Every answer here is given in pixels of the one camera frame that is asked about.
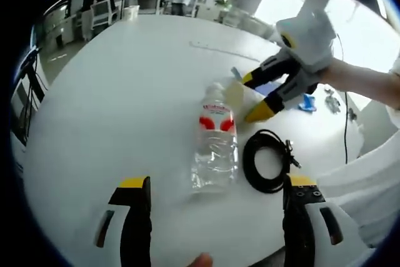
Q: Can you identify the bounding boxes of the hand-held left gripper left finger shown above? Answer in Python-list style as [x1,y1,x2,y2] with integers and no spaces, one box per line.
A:
[90,176,154,267]

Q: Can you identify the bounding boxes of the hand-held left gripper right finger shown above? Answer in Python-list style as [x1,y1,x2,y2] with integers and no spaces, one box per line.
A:
[282,173,369,267]

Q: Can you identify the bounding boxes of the blue white packet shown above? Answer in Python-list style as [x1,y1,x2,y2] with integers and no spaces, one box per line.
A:
[297,93,318,113]

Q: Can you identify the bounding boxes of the white paper cup green print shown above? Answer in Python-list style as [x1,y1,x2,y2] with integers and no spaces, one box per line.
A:
[224,79,247,116]

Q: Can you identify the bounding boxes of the clear plastic water bottle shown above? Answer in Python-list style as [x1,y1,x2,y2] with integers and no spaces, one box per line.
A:
[191,81,241,195]

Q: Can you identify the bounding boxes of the person's left hand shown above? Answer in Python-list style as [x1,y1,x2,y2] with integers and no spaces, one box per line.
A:
[189,253,214,267]

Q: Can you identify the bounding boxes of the small grey white parts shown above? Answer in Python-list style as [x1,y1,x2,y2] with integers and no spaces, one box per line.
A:
[324,88,342,114]

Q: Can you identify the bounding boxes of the person's white garment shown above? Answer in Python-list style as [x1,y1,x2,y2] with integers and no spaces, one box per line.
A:
[315,57,400,249]

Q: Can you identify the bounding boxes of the white framed chair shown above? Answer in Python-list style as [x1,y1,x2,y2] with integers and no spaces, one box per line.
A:
[92,0,120,28]
[137,0,162,15]

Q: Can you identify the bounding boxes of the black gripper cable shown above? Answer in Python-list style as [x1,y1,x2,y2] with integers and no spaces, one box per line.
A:
[335,31,350,165]

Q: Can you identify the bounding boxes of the black stand with cables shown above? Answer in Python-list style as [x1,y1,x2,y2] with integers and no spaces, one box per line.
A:
[12,46,49,143]

